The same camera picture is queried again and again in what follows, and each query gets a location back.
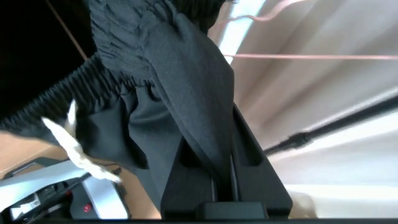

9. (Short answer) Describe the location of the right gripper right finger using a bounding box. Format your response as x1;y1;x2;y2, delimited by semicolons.
231;105;293;218

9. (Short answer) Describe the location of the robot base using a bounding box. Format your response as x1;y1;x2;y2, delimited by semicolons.
0;157;131;220

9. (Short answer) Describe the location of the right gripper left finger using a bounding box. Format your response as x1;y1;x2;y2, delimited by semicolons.
160;138;218;218

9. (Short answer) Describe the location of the black clothes rack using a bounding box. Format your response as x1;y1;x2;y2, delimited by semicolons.
264;96;398;156

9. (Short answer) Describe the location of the black garment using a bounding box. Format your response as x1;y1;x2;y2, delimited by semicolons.
0;0;236;212

